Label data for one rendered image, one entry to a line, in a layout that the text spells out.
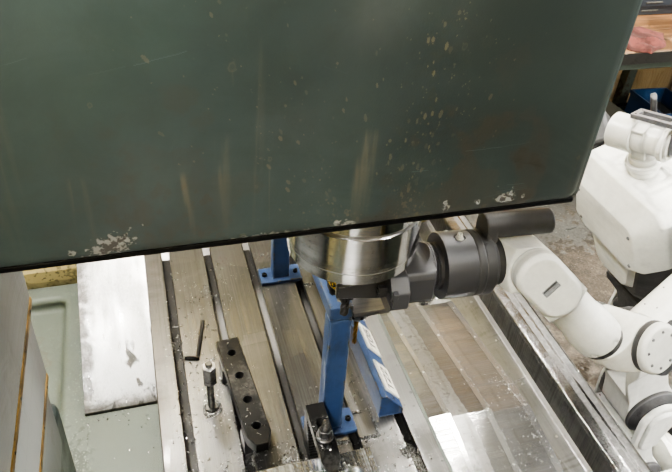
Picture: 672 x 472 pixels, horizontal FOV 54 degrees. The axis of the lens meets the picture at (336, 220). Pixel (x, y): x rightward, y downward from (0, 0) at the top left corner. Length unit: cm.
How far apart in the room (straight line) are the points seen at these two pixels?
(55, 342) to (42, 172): 146
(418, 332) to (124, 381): 75
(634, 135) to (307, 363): 77
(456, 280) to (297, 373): 64
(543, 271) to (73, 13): 62
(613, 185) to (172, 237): 95
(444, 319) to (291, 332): 52
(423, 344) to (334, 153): 120
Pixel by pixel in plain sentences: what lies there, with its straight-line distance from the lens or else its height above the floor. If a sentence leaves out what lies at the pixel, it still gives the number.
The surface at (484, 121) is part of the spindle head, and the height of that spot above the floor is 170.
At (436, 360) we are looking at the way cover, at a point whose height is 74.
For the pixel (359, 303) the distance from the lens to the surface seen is 110.
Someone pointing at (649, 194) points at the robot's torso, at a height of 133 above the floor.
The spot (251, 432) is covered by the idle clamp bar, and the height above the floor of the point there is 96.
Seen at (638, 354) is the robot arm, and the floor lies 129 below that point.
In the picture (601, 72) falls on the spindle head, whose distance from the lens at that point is 67.
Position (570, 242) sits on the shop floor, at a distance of 350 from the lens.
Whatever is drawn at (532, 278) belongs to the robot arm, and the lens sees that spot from 88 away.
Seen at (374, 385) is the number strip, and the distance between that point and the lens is 134.
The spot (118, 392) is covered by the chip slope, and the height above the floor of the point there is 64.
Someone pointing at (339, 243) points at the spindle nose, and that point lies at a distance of 72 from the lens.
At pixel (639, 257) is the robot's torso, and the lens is 135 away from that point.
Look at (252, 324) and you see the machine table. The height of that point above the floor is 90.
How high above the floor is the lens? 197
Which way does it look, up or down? 36 degrees down
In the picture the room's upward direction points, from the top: 5 degrees clockwise
